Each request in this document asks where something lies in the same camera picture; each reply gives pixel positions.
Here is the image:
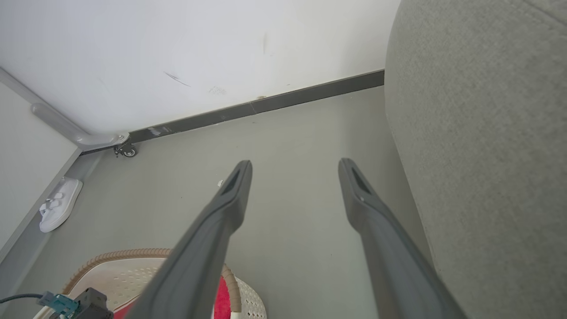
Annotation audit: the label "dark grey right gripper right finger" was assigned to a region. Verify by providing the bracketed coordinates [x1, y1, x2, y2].
[338, 158, 468, 319]

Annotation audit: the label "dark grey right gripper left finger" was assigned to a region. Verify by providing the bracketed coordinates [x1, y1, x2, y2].
[125, 160, 253, 319]

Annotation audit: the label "red and white jersey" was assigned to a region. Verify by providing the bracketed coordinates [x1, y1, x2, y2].
[113, 276, 233, 319]

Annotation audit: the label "cream perforated laundry basket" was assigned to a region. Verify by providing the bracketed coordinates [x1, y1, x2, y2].
[33, 248, 268, 319]

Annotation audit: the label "grey fabric sofa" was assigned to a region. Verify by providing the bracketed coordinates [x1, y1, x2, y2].
[384, 0, 567, 319]

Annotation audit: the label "white slipper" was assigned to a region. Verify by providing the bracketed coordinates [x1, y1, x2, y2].
[39, 177, 83, 233]

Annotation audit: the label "dark baseboard strip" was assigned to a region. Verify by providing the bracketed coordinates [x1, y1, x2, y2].
[128, 69, 385, 144]

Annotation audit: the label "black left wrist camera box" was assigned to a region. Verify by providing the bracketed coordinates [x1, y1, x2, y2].
[37, 287, 113, 319]

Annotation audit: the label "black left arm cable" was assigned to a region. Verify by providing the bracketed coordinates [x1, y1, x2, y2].
[0, 293, 44, 305]

